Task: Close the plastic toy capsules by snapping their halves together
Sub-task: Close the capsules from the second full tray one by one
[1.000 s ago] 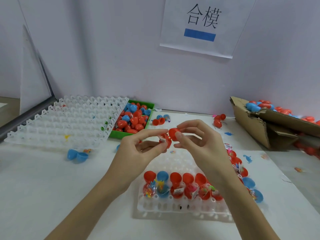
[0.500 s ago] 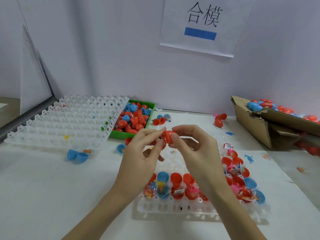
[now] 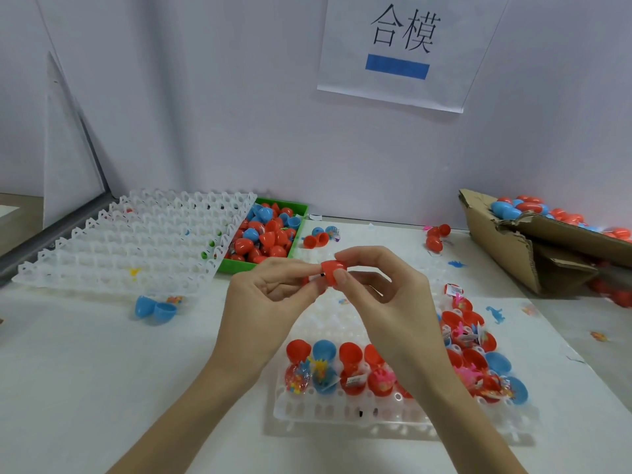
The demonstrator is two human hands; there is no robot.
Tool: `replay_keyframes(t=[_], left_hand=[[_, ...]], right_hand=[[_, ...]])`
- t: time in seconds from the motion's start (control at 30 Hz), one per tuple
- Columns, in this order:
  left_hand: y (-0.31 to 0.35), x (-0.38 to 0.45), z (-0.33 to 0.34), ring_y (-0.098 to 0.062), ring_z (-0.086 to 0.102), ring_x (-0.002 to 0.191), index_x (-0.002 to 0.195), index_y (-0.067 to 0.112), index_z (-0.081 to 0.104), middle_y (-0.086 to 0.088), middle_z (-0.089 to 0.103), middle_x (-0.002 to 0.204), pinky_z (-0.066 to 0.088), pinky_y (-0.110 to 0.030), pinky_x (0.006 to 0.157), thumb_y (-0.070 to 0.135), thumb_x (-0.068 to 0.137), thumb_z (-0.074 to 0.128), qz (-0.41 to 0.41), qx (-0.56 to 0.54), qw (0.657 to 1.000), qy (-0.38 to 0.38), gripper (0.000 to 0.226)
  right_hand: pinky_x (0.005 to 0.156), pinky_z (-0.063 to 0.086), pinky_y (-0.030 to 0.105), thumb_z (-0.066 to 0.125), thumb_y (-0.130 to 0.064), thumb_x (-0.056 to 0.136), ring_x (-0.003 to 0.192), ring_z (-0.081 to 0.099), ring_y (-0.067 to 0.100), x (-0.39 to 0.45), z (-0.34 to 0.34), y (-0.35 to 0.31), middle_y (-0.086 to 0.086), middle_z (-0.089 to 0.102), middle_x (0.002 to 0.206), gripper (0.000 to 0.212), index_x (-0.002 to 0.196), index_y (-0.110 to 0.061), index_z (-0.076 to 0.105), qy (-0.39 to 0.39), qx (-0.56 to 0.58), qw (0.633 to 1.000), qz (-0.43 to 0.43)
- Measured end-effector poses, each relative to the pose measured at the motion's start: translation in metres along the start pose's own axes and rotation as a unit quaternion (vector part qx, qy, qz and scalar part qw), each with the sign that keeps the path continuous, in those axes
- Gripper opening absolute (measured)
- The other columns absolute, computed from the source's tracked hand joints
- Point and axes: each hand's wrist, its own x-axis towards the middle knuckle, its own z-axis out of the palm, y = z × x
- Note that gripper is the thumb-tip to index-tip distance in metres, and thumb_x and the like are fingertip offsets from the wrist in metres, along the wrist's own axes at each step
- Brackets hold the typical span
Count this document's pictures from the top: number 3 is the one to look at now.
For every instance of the person's left hand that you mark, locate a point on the person's left hand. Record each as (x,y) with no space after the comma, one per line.
(257,321)

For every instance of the person's right hand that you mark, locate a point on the person's right hand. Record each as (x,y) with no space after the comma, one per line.
(400,316)

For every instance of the blue egg shell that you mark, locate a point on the blue egg shell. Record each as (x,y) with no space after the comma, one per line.
(156,310)

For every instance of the small capsule cluster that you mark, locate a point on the small capsule cluster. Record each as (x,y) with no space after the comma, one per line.
(321,236)

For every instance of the clear plastic egg tray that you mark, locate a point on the clear plastic egg tray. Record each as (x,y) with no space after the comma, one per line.
(128,242)
(316,409)

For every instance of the cardboard box of capsules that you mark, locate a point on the cardboard box of capsules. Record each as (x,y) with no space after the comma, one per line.
(504,247)

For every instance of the pile of finished eggs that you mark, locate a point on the pile of finished eggs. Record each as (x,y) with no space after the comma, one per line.
(553,210)

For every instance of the person's right forearm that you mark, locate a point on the person's right forearm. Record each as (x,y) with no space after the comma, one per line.
(469,434)

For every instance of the person's left forearm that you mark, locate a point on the person's left forearm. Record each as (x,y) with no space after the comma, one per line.
(168,429)

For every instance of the small orange toy piece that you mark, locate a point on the small orange toy piece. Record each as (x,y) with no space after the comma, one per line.
(175,300)
(598,335)

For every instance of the small blue toy piece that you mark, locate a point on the small blue toy piece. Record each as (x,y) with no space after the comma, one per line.
(495,314)

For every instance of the green plastic tray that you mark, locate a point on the green plastic tray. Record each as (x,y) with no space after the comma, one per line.
(301,205)

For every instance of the clear triangular panel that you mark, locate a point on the clear triangular panel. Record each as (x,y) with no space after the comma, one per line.
(71,148)

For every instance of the white paper sign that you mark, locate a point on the white paper sign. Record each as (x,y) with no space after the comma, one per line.
(469,54)

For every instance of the grey metal rail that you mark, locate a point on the grey metal rail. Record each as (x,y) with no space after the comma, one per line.
(49,237)

